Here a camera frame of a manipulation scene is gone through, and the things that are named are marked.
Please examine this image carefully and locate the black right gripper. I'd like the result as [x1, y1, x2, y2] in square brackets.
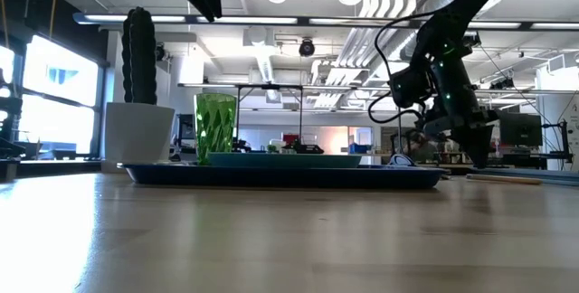
[422, 55, 499, 170]

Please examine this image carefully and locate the fork with orange handle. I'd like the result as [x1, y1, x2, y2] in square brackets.
[465, 173, 544, 186]

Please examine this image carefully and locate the green faceted plastic cup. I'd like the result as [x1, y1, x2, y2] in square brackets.
[194, 92, 238, 166]

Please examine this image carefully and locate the teal round plate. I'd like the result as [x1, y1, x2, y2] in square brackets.
[207, 152, 363, 169]

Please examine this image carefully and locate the blue plastic tray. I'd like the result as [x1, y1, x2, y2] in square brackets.
[118, 162, 448, 191]

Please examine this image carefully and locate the long ceiling light bar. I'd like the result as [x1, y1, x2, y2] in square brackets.
[71, 12, 579, 32]

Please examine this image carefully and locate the black computer monitor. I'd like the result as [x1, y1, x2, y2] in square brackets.
[498, 111, 544, 147]

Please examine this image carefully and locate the green cactus plant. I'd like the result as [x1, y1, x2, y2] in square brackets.
[120, 6, 158, 106]

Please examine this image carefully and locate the white hexagonal plant pot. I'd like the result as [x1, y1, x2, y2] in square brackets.
[104, 101, 176, 165]

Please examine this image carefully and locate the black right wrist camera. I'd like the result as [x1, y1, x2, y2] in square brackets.
[388, 65, 432, 109]

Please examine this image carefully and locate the black hanging ceiling camera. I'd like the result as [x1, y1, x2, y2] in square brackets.
[298, 36, 317, 58]

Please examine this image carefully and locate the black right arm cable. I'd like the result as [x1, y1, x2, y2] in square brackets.
[366, 10, 436, 125]

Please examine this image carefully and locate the yellow power cable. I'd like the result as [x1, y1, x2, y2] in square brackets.
[48, 0, 59, 40]

